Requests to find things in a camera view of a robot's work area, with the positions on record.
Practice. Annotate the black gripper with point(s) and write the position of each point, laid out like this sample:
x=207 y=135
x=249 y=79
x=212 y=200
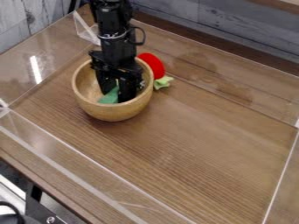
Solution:
x=113 y=62

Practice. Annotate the green rectangular block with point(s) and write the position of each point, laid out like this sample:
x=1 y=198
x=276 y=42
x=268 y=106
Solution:
x=109 y=98

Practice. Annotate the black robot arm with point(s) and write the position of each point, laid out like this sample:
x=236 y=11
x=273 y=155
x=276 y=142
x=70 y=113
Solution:
x=112 y=15

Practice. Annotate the brown wooden bowl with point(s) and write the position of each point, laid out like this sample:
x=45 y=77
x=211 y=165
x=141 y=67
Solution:
x=86 y=94

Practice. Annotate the red plush strawberry toy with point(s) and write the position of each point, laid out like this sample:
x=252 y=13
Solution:
x=161 y=80

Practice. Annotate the clear acrylic corner bracket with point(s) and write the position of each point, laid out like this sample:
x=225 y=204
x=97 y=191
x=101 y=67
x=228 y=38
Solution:
x=85 y=32

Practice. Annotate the black table leg mount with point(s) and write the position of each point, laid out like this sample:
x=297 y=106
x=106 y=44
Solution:
x=36 y=210

